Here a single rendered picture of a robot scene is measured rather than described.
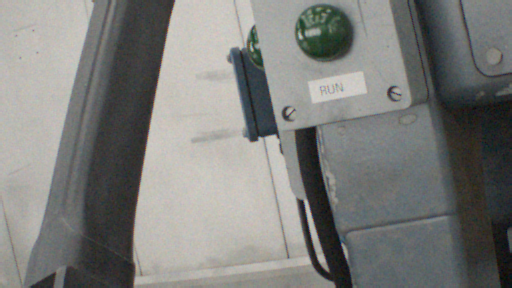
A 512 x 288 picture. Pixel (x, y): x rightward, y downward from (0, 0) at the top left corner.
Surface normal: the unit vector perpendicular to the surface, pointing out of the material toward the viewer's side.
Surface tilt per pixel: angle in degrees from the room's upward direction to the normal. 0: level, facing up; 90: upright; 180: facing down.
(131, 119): 76
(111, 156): 71
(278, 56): 90
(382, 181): 90
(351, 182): 90
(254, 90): 90
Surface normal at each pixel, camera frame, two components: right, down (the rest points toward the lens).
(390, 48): -0.42, 0.14
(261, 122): 0.01, 0.05
